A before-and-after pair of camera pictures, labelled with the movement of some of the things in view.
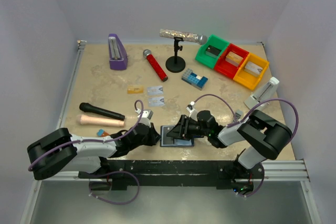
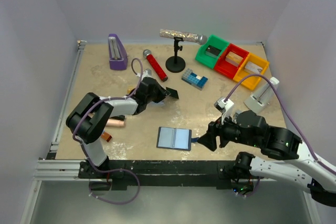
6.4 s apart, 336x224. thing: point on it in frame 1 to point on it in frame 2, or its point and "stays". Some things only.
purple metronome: [118, 56] stays
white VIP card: [155, 102] stays
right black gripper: [186, 126] to [217, 134]
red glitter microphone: [147, 53] stays
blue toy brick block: [197, 81] stays
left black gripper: [153, 135] to [163, 93]
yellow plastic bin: [247, 78] stays
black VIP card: [167, 140] to [173, 93]
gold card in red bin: [233, 58] stays
